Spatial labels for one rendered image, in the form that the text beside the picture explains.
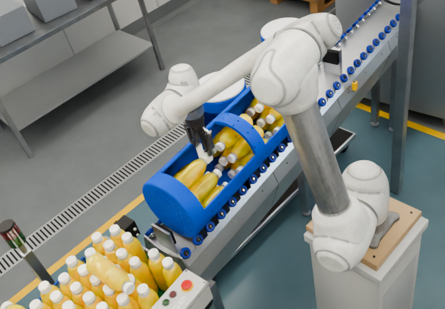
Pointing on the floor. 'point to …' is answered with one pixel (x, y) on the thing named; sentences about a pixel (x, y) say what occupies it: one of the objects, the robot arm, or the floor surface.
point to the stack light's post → (36, 266)
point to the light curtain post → (403, 77)
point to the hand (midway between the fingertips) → (204, 153)
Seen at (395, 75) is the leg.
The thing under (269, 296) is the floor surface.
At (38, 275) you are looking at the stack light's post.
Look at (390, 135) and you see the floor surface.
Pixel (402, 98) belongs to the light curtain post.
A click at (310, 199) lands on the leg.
